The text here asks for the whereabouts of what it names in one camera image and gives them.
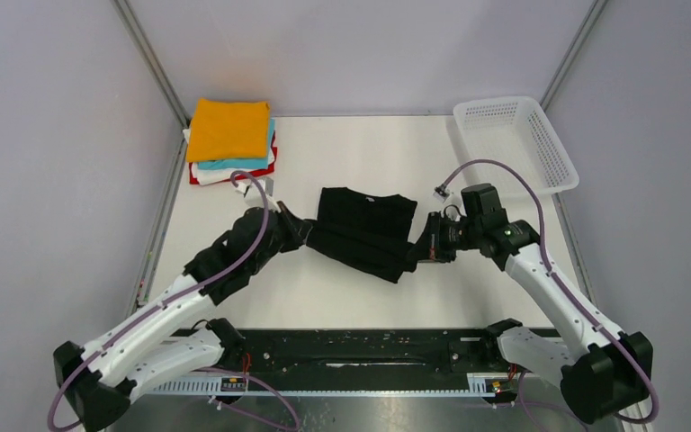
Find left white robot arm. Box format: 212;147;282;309
53;202;312;431

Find teal folded t-shirt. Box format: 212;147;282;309
197;118;275;171

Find white plastic basket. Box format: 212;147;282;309
453;96;579;197

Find wrist white camera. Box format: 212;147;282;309
235;177;280;212
433;186;458;204

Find white folded t-shirt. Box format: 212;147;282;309
188;131;278;185

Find white slotted cable duct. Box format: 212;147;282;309
146;373;498;398

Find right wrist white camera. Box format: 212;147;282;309
433;186;458;204

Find orange folded t-shirt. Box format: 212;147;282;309
185;98;271;163

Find left aluminium frame post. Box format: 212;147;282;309
112;0;192;128

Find purple cable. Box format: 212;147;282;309
435;158;660;432
47;170;302;432

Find black t-shirt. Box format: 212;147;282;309
306;187;417;284

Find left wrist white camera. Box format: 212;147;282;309
235;177;280;212

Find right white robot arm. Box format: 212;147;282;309
410;184;656;424

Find right aluminium frame post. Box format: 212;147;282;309
540;0;609;112

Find aluminium frame post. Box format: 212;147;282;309
112;0;192;128
540;0;609;112

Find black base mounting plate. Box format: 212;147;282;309
217;328;521;391

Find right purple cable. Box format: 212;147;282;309
435;158;660;432

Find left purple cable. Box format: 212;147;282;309
47;170;302;432

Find red folded t-shirt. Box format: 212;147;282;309
188;133;278;185

